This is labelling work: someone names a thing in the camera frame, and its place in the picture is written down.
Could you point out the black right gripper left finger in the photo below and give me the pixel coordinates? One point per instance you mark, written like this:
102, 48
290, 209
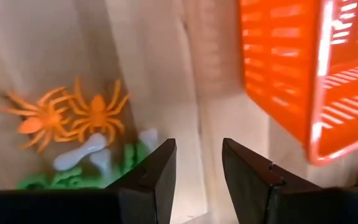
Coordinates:
157, 174

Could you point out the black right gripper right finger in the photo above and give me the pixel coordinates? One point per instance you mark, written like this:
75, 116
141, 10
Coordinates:
247, 180

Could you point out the white plastic bone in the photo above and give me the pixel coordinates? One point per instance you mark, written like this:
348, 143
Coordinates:
102, 161
76, 154

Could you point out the green plastic toy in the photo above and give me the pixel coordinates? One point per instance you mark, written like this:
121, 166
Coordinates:
129, 157
64, 181

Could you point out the orange plastic spider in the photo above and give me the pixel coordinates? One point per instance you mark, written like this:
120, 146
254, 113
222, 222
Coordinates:
98, 113

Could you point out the orange slotted plastic basket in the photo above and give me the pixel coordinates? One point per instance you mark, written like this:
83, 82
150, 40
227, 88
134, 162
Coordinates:
291, 77

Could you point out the green and orange small toys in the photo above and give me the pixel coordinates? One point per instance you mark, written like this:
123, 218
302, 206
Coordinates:
42, 119

